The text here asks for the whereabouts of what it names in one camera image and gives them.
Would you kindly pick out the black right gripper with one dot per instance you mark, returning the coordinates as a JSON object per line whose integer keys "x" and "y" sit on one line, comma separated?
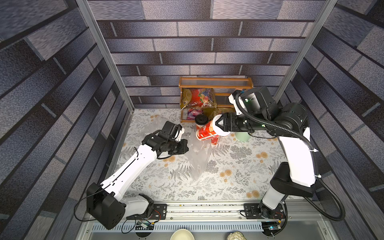
{"x": 227, "y": 122}

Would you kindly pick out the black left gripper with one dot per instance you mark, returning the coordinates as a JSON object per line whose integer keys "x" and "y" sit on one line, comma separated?
{"x": 183, "y": 149}

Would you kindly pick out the translucent plastic carrier bag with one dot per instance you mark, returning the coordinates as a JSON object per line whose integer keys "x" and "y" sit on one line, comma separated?
{"x": 199, "y": 151}

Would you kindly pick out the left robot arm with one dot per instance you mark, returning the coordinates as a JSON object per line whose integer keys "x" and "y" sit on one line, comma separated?
{"x": 105, "y": 201}

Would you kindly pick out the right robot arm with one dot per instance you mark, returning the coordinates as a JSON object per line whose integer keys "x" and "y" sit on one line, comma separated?
{"x": 295, "y": 177}

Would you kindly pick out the black lid milk tea cup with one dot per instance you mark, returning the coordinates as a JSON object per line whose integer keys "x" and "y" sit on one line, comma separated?
{"x": 201, "y": 120}

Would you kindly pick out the green plastic straw cup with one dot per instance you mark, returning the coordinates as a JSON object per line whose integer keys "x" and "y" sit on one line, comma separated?
{"x": 242, "y": 136}

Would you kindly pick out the pink snack packet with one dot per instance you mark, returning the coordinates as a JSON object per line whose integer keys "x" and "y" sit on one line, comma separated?
{"x": 193, "y": 113}

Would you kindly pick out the red snack bag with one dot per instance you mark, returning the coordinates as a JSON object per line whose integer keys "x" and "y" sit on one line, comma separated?
{"x": 203, "y": 98}

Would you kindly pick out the wooden shelf rack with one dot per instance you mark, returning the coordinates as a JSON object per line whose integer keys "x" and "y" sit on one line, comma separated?
{"x": 223, "y": 88}

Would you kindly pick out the gold snack bag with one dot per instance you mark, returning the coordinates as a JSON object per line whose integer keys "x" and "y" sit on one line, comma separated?
{"x": 186, "y": 97}

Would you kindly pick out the white round bowl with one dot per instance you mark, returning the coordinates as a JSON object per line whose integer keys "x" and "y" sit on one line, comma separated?
{"x": 182, "y": 234}

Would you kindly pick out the patterned round object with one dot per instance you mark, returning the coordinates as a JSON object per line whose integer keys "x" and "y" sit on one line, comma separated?
{"x": 236, "y": 236}

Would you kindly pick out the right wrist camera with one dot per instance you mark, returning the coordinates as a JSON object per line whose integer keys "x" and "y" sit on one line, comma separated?
{"x": 257, "y": 102}

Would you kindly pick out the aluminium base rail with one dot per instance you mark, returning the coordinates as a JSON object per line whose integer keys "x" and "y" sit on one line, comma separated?
{"x": 222, "y": 217}

